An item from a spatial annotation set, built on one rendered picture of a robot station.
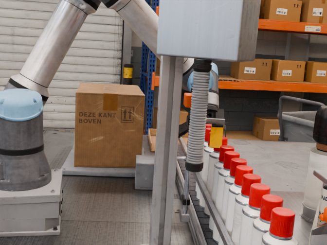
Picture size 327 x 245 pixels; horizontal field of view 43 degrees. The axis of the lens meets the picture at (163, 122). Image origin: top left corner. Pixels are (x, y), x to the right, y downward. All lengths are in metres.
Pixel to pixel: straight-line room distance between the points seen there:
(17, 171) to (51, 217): 0.14
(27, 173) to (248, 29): 0.63
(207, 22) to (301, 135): 2.62
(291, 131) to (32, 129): 2.58
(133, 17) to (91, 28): 4.15
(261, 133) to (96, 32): 2.37
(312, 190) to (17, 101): 0.76
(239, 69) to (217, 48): 4.26
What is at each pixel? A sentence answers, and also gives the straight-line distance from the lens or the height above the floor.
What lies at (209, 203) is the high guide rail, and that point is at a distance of 0.96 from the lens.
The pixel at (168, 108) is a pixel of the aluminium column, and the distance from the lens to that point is 0.88.
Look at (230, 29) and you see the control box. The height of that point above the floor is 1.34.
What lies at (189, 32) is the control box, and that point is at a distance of 0.79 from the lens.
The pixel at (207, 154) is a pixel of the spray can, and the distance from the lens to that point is 1.10.
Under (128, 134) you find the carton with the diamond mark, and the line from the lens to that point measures 1.50.
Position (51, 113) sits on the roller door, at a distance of 5.36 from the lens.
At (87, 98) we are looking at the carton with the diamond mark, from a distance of 1.48.
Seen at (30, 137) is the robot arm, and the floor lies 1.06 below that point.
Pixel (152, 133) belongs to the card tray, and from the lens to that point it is 2.12.
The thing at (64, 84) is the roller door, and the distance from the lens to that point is 5.29.
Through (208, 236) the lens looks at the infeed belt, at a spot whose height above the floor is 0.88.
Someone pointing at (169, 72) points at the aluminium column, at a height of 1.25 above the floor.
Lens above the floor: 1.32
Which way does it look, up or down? 11 degrees down
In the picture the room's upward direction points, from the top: 4 degrees clockwise
